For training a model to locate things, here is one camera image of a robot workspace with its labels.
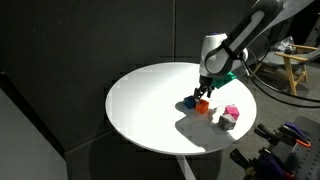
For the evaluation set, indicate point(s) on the wooden chair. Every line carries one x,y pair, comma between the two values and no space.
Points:
290,66

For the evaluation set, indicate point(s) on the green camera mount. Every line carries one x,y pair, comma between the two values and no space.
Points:
218,83

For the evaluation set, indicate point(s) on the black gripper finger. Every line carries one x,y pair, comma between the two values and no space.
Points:
197,94
210,90

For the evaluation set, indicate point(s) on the black perforated metal board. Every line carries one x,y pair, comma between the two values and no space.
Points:
305,162

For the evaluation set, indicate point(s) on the purple spring clamp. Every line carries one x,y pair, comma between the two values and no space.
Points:
288,133
266,167

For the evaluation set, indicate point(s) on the blue block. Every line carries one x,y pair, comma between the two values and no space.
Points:
190,102

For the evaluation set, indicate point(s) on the orange block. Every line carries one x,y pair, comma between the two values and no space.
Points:
202,106

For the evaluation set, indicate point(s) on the lower purple spring clamp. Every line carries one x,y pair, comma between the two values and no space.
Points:
266,167

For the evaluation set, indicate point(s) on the white table leg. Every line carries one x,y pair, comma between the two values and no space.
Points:
185,168

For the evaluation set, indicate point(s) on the pink block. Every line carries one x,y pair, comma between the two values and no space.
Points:
233,111

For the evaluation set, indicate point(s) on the upper purple spring clamp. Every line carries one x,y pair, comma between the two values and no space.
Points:
288,133

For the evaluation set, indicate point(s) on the grey block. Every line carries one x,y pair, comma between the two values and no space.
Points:
226,122

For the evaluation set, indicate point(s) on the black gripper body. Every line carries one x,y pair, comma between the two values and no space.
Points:
205,84

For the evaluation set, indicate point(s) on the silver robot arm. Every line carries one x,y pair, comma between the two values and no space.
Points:
217,62

